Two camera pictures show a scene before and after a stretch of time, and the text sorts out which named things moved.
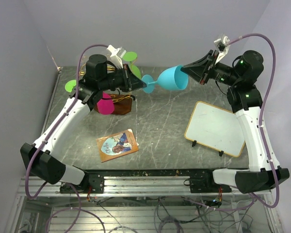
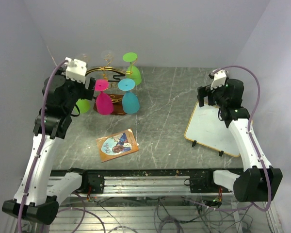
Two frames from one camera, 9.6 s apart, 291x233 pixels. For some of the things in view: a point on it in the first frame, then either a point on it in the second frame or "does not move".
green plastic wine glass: (130, 56) does not move
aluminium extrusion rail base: (134, 186) does not move
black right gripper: (195, 69) → (205, 91)
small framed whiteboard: (215, 128) does not move
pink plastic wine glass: (105, 106) does not move
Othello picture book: (117, 145) does not move
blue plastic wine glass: (173, 78) → (130, 102)
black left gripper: (131, 82) → (85, 93)
